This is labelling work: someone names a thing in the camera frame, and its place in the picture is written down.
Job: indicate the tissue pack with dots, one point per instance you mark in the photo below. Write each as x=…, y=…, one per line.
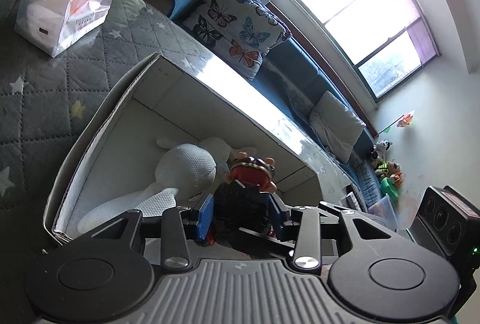
x=56, y=20

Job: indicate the white rabbit plush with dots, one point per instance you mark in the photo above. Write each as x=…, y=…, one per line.
x=183, y=170

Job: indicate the window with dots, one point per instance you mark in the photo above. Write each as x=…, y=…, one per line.
x=356, y=9

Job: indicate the butterfly print pillow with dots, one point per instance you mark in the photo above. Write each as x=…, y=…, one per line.
x=232, y=24

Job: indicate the clear plastic container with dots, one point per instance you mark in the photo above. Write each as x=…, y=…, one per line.
x=384, y=213

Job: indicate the black toy with red headphones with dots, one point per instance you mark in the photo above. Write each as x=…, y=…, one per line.
x=242, y=208

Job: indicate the cardboard box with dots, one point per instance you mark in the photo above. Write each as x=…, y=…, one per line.
x=112, y=129

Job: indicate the grey star-quilted desktop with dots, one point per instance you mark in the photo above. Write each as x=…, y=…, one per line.
x=37, y=103

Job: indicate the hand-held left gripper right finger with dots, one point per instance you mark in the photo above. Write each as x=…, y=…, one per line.
x=276, y=221

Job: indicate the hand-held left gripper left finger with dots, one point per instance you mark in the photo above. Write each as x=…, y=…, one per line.
x=206, y=213

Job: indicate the black and white plush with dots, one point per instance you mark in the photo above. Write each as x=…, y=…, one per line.
x=382, y=149

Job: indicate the white pillow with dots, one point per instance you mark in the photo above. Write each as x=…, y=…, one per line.
x=335, y=125

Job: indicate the blue sofa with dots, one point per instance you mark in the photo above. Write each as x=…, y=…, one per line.
x=296, y=69

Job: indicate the colourful pinwheel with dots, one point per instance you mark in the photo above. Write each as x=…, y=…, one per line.
x=405, y=120

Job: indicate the orange plush toy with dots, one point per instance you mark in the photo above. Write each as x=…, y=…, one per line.
x=395, y=172

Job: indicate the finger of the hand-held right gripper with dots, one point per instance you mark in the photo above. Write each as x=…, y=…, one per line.
x=258, y=244

